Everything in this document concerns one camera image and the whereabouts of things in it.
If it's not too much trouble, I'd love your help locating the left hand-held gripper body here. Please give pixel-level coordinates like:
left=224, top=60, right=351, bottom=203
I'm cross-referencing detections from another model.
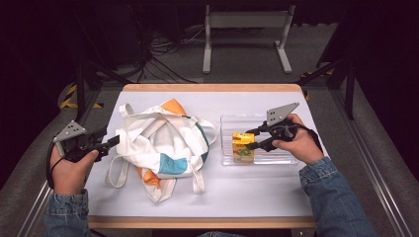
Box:
left=52, top=119, right=112, bottom=164

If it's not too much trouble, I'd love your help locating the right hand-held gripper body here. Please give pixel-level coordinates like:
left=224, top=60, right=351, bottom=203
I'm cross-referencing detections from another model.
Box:
left=261, top=102, right=300, bottom=153

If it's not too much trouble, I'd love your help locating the clear plastic tray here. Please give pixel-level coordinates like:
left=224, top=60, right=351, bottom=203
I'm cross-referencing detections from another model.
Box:
left=219, top=114, right=299, bottom=167

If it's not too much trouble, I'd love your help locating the white patterned tote bag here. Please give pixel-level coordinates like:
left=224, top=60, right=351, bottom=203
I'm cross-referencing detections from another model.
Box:
left=104, top=98, right=218, bottom=203

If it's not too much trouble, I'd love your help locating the person's right hand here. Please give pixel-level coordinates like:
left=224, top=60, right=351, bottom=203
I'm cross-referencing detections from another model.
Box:
left=271, top=113, right=325, bottom=166

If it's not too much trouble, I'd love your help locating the person's left hand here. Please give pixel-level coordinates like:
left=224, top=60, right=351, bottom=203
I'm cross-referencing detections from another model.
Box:
left=48, top=144, right=100, bottom=196

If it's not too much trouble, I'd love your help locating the yellow black hazard tape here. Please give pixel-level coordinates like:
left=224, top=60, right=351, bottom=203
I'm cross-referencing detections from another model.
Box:
left=58, top=84, right=105, bottom=110

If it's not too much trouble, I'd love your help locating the black tripod stand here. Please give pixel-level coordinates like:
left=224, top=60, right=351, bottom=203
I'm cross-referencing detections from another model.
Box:
left=72, top=57, right=132, bottom=122
left=295, top=55, right=358, bottom=121

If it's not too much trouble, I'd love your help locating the white table mat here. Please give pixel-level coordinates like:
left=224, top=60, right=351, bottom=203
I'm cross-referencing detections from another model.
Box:
left=86, top=91, right=330, bottom=218

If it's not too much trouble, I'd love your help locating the white metal stand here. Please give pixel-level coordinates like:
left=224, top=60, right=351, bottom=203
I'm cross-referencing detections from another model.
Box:
left=202, top=3, right=296, bottom=75

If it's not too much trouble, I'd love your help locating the black wrist strap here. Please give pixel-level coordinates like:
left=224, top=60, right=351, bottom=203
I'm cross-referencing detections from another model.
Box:
left=45, top=141, right=67, bottom=191
left=290, top=122, right=325, bottom=154

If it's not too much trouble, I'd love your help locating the aluminium floor rail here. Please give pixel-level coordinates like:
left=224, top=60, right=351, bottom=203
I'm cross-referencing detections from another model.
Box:
left=330, top=88, right=413, bottom=237

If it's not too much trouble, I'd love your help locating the bundle of black cables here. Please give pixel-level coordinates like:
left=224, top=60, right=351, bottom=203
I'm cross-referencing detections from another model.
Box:
left=131, top=6, right=207, bottom=84

